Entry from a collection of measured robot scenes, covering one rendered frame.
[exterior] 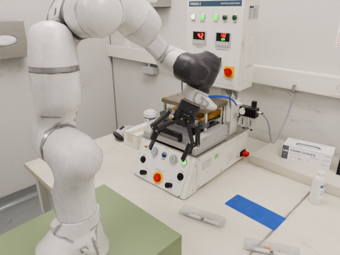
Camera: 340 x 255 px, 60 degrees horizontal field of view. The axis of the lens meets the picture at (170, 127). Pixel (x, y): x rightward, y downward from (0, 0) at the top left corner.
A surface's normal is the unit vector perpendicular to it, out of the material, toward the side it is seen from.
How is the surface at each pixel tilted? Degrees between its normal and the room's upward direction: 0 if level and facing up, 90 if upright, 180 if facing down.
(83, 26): 115
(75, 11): 93
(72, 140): 21
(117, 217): 3
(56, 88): 87
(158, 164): 65
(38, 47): 77
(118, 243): 3
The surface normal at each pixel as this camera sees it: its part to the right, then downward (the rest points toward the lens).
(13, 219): 0.00, -0.93
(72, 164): 0.05, 0.25
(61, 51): 0.58, 0.11
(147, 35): 0.43, 0.77
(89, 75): 0.70, 0.26
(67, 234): -0.11, 0.11
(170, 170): -0.61, -0.14
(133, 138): -0.66, 0.26
